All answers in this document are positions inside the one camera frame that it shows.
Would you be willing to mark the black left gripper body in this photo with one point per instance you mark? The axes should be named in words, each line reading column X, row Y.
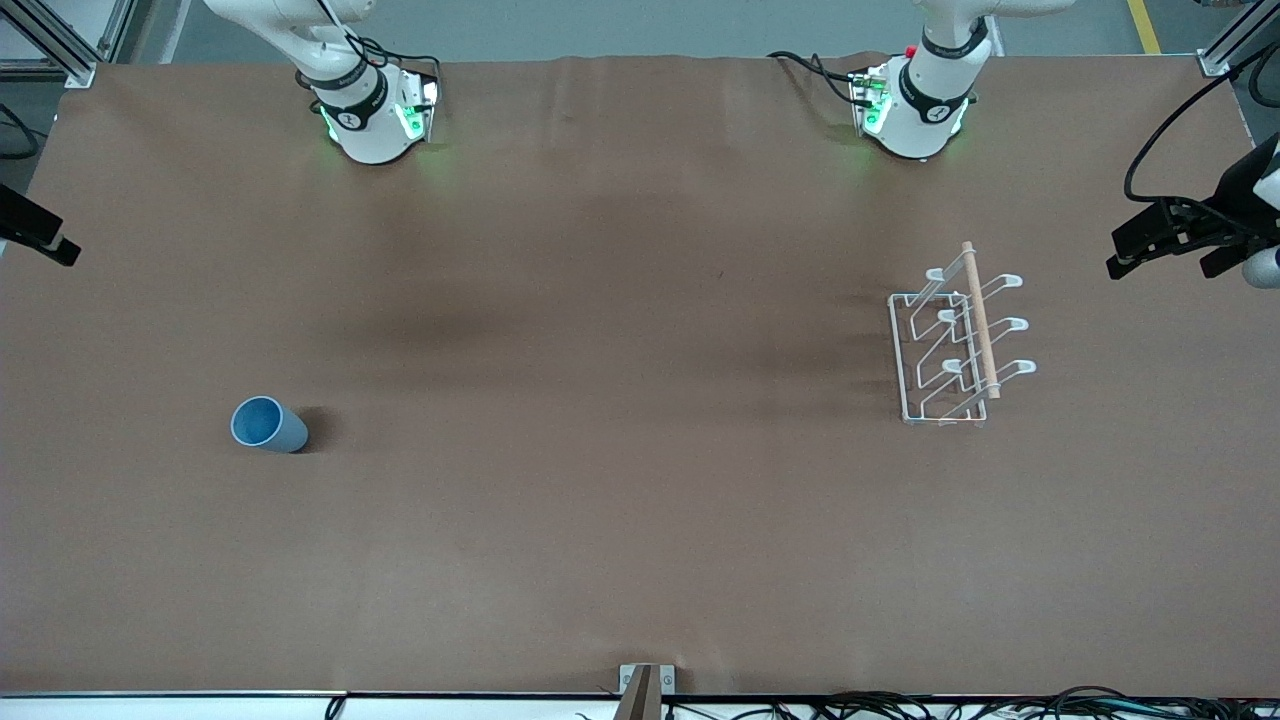
column 1213, row 219

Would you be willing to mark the brown table cover sheet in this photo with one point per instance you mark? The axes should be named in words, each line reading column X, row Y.
column 600, row 500

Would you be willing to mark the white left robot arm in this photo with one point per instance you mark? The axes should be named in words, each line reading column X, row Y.
column 920, row 120

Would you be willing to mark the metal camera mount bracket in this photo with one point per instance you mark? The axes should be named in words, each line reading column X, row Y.
column 645, row 690

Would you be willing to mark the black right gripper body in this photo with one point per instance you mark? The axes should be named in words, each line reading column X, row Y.
column 22, row 224

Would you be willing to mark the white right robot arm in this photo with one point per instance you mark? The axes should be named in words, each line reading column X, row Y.
column 365, row 130

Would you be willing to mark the blue plastic cup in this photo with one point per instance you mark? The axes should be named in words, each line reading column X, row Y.
column 275, row 428

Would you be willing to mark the aluminium frame post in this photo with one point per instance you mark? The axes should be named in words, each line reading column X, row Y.
column 1235, row 45
column 60, row 45

